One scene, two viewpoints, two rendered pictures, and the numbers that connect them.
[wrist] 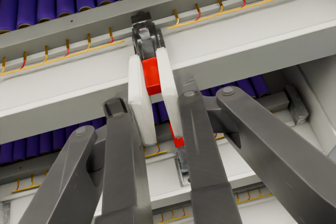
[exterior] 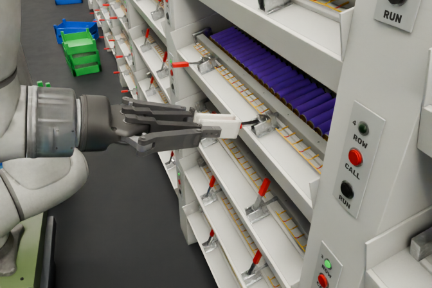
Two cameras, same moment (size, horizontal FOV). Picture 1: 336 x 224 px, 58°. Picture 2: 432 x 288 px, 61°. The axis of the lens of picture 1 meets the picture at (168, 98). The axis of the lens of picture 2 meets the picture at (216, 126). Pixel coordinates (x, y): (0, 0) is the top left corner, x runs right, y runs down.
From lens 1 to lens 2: 0.47 m
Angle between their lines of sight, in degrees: 52
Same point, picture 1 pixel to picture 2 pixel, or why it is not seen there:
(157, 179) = (247, 200)
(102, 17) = (269, 101)
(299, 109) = not seen: hidden behind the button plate
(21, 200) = (220, 145)
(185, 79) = (216, 128)
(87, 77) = (243, 115)
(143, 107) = (196, 117)
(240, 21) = (294, 156)
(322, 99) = not seen: hidden behind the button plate
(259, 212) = not seen: outside the picture
